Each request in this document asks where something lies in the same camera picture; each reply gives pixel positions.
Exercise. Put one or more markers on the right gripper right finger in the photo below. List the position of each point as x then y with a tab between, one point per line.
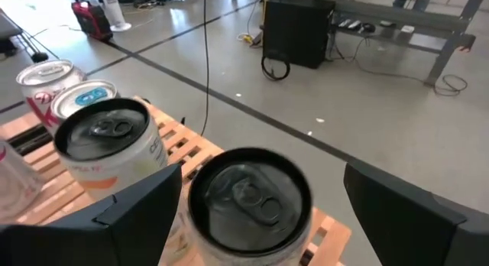
428	235

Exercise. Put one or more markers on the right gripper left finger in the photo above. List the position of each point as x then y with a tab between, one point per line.
95	243

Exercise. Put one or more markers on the Diet Coke can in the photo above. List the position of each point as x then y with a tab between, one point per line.
42	73
15	182

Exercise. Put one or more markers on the Celsius Tropical Vibe can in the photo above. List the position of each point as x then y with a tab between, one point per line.
107	132

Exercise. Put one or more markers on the Red Bull can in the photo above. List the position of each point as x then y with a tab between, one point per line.
84	98

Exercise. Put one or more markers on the Celsius Peach Vibe can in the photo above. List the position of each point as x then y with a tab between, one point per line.
248	205

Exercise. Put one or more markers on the wooden slatted crate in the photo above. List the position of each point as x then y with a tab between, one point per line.
191	151

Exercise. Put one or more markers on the small white box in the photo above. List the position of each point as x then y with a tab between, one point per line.
407	29

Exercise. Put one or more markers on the grey metal bench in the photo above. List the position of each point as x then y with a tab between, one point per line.
420	19

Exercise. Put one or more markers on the black computer mouse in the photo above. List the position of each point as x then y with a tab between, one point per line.
368	27

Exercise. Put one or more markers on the red and black machine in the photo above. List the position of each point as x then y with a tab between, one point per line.
91	19

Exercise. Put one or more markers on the white fan base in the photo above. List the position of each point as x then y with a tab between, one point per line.
114	13

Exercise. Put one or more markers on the black cabinet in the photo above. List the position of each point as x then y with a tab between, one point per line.
298	33

